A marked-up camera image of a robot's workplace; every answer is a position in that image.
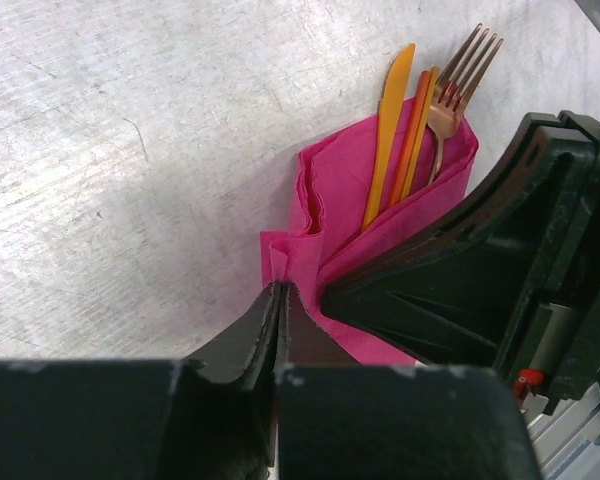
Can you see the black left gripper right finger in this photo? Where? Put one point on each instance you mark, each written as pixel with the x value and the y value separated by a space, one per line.
pixel 342 420

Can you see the orange chopstick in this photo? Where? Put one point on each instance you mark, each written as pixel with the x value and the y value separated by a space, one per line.
pixel 420 133
pixel 409 140

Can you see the pink paper napkin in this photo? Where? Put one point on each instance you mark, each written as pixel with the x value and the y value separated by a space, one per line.
pixel 324 238

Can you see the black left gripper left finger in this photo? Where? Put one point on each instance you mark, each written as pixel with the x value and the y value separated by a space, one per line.
pixel 208 415

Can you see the rose gold fork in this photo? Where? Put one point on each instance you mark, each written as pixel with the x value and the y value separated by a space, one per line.
pixel 456 85

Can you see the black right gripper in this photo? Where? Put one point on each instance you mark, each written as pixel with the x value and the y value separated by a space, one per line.
pixel 509 279

